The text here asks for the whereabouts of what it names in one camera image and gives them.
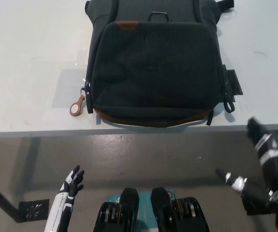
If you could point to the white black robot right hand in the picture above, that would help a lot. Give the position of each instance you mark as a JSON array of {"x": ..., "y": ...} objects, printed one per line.
[{"x": 274, "y": 174}]

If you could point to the brown leather round key tag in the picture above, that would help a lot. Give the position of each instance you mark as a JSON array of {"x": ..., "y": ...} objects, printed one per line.
[{"x": 76, "y": 110}]

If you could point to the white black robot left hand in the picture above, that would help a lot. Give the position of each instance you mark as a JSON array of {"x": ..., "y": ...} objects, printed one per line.
[{"x": 62, "y": 205}]

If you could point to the dark grey flap backpack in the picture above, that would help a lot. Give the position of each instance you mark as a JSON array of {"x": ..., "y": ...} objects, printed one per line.
[{"x": 153, "y": 72}]

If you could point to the black metal table leg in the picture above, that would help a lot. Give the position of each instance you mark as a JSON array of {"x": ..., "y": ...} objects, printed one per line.
[{"x": 1, "y": 197}]

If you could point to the black table foot plate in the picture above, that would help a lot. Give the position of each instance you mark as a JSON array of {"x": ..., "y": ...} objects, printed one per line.
[
  {"x": 246, "y": 207},
  {"x": 34, "y": 209}
]

